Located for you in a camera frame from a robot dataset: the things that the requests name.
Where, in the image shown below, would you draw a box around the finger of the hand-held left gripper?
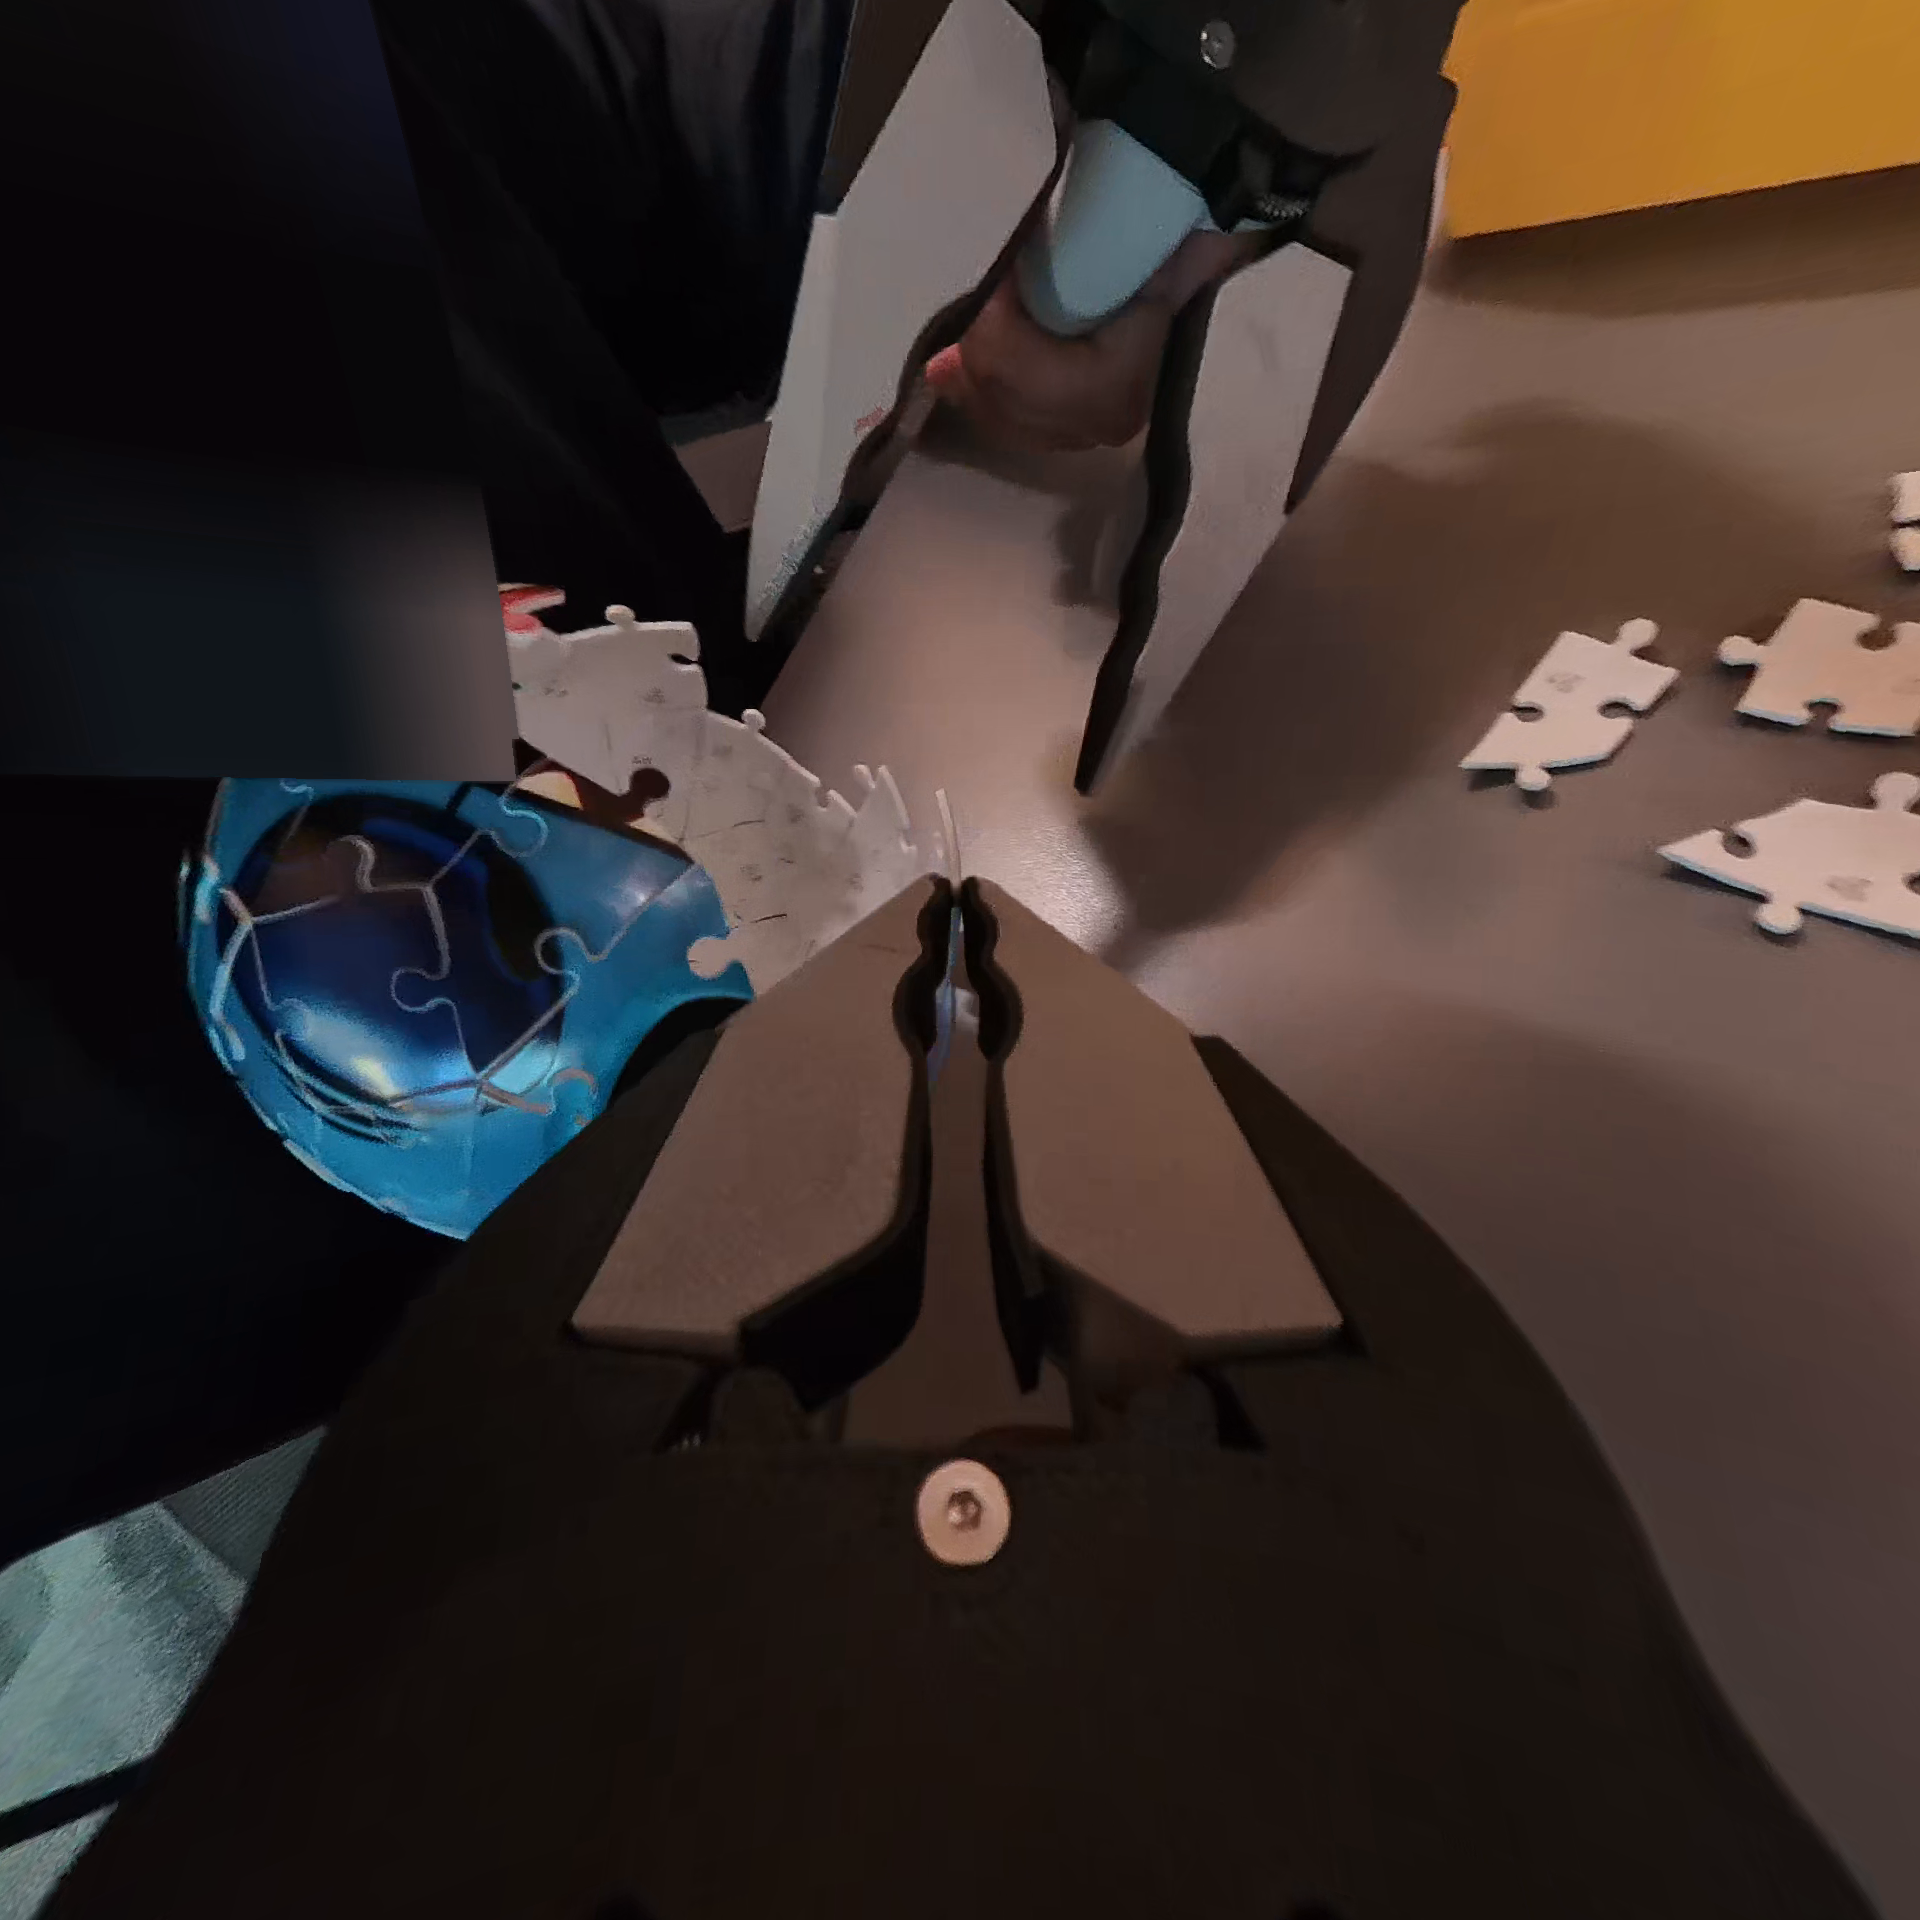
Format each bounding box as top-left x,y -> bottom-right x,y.
744,0 -> 1064,669
1075,239 -> 1365,798

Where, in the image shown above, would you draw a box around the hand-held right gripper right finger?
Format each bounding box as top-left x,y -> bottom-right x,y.
967,878 -> 1347,1396

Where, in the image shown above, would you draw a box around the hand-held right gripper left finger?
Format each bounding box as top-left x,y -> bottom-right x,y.
569,878 -> 953,1413

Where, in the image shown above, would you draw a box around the blue white puzzle ball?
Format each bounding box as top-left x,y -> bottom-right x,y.
181,584 -> 921,1244

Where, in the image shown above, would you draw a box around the curved blue puzzle piece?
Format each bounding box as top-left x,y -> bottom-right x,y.
927,787 -> 975,1075

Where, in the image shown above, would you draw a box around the white puzzle pieces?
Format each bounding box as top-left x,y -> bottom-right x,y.
1459,469 -> 1920,944

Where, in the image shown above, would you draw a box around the person's left forearm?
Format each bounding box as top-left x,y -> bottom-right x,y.
495,0 -> 903,452

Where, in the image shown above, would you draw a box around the person's left hand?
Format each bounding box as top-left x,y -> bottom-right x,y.
921,231 -> 1220,455

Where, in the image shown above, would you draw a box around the stacked yellow plastic bins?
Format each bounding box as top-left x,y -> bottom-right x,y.
1438,0 -> 1920,243

